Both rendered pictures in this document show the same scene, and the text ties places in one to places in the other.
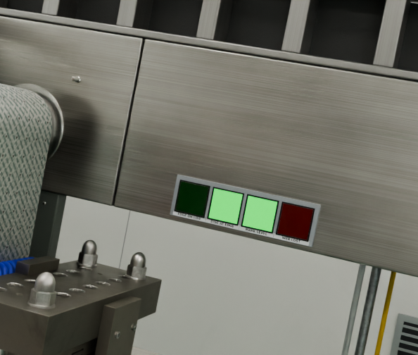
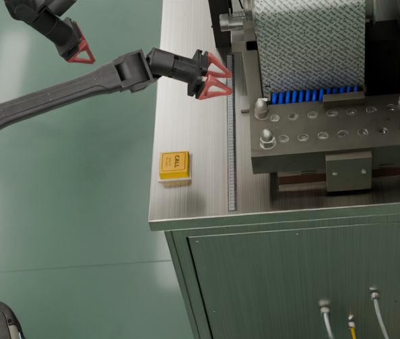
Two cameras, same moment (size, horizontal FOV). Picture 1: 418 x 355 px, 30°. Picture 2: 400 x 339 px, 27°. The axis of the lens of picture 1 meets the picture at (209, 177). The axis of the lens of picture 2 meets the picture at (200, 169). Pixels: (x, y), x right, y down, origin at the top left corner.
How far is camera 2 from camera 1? 171 cm
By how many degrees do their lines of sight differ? 83
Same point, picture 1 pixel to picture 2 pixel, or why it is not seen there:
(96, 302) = (313, 153)
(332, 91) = not seen: outside the picture
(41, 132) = (349, 13)
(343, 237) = not seen: outside the picture
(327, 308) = not seen: outside the picture
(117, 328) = (337, 170)
